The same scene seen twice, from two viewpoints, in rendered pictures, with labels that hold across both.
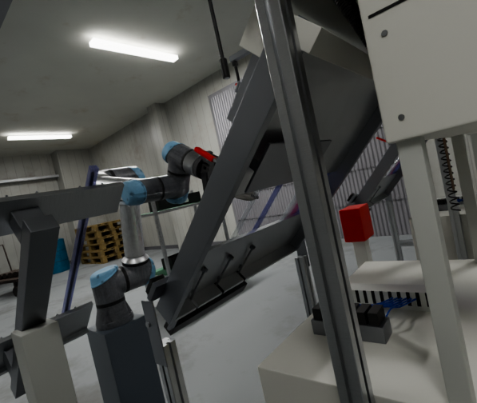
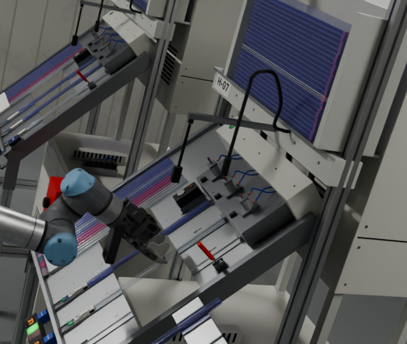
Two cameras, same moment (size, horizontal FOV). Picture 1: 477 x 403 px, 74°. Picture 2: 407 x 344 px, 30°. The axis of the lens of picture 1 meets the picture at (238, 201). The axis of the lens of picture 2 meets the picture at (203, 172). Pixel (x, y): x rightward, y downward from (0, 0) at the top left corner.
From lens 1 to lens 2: 1.81 m
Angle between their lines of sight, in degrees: 66
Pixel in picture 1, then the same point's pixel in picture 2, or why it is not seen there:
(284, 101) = (314, 266)
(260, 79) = (294, 235)
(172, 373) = not seen: outside the picture
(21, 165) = not seen: outside the picture
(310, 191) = (302, 314)
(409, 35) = (365, 253)
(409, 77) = (356, 269)
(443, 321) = not seen: outside the picture
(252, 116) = (277, 253)
